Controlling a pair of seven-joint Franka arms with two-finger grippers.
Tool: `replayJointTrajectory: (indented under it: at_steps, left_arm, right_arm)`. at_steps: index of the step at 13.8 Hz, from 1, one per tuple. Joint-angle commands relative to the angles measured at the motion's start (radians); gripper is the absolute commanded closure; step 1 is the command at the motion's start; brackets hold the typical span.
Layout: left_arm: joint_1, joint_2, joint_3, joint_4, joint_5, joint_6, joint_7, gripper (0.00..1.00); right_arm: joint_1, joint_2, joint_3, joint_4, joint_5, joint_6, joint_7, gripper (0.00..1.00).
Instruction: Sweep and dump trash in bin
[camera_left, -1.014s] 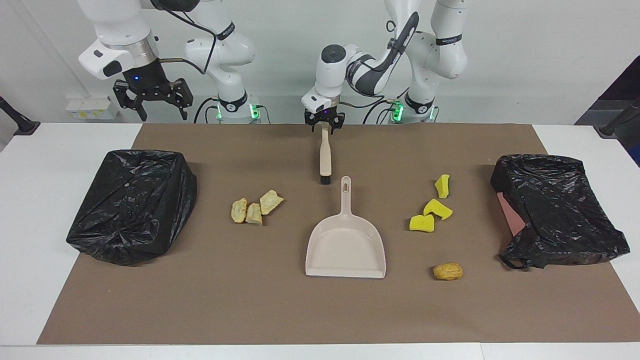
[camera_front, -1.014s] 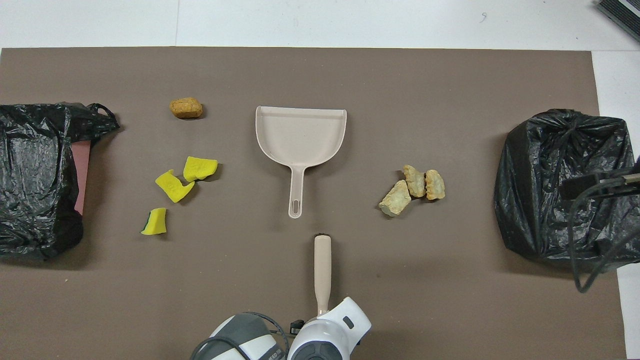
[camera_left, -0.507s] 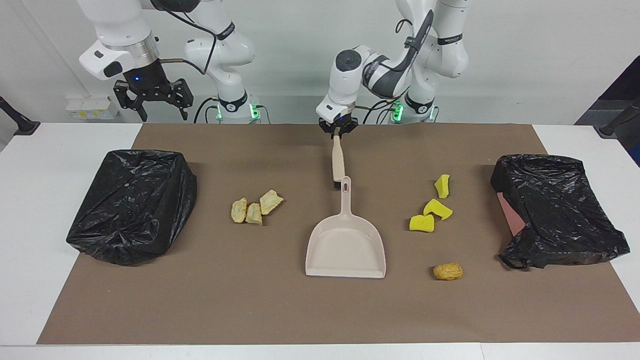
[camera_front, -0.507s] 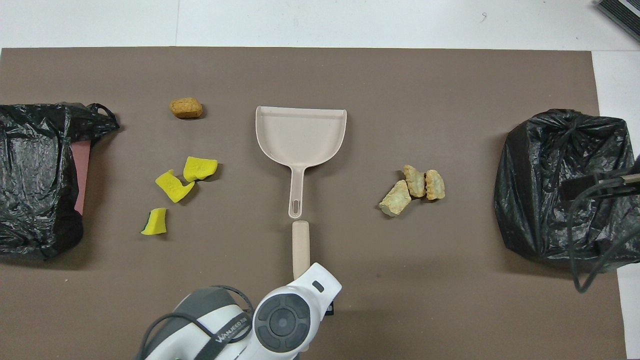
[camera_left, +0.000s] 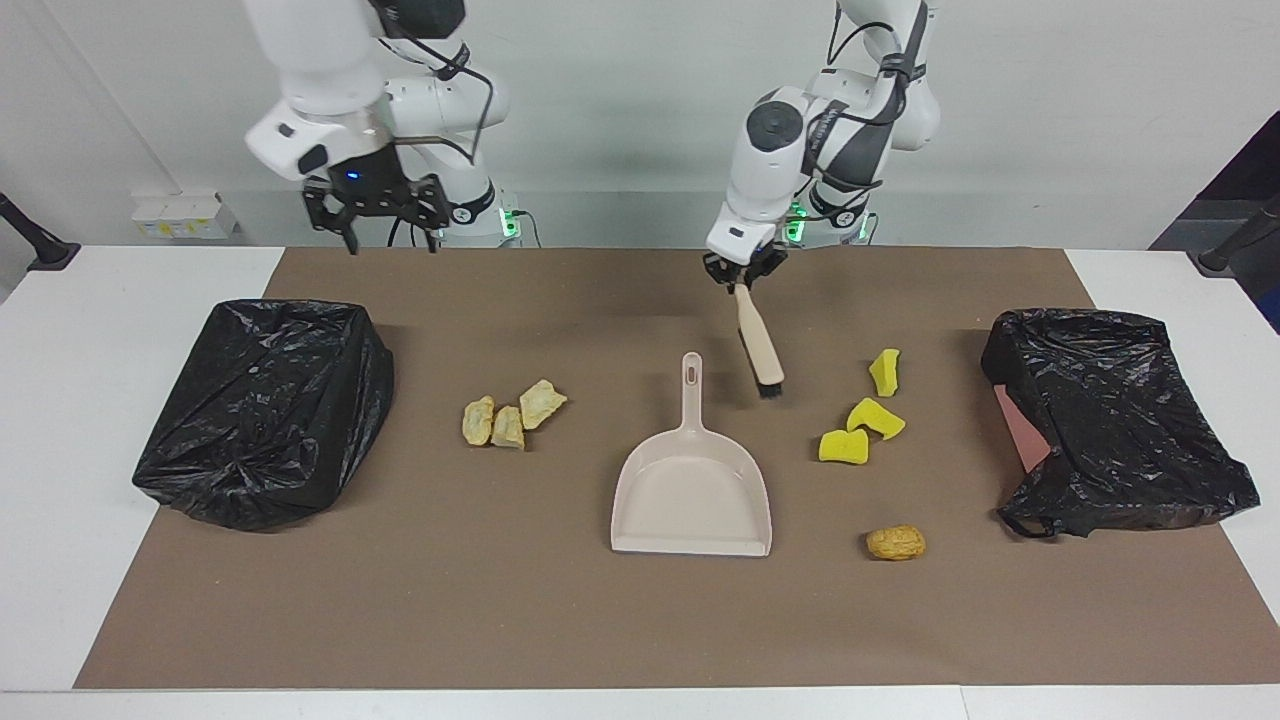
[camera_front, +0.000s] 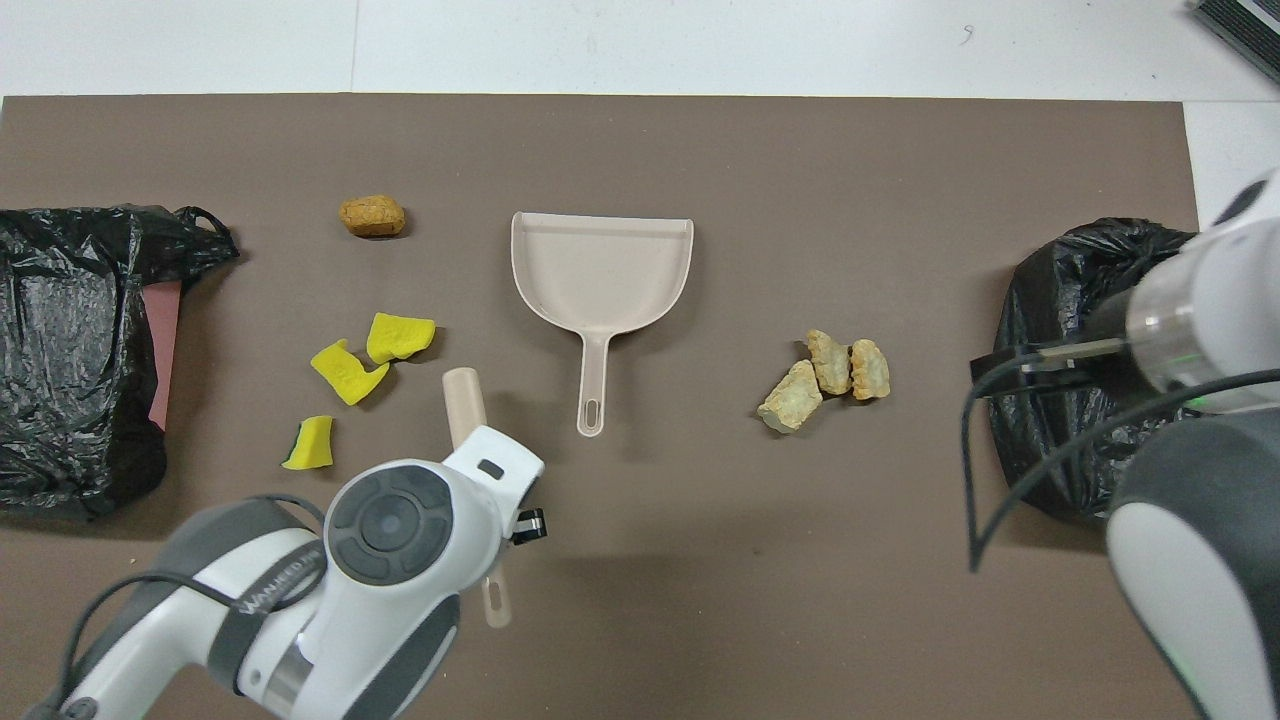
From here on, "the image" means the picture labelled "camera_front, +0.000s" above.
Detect dark ribbed grille object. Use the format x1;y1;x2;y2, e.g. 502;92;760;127
1190;0;1280;83

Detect orange-brown sponge chunk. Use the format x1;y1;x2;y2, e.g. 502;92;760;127
338;194;408;239

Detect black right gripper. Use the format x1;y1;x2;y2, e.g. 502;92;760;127
970;285;1151;398

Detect beige plastic dustpan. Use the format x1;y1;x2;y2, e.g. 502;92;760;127
510;211;695;438

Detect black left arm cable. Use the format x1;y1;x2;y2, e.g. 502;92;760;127
55;495;328;720

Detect beige hand brush black bristles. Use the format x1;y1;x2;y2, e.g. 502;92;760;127
441;367;513;629

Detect pale stone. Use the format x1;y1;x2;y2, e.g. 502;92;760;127
850;339;891;401
757;360;824;433
805;330;853;396

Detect large brown table mat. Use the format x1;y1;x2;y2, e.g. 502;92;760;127
0;95;1256;720

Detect yellow sponge piece green backing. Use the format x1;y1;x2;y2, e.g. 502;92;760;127
281;415;336;471

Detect pink box under bag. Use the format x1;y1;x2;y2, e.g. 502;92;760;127
147;280;183;431

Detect black trash bag bin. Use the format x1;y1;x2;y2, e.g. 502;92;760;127
990;218;1201;526

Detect black trash bag pink box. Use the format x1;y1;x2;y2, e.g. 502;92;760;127
0;205;241;521

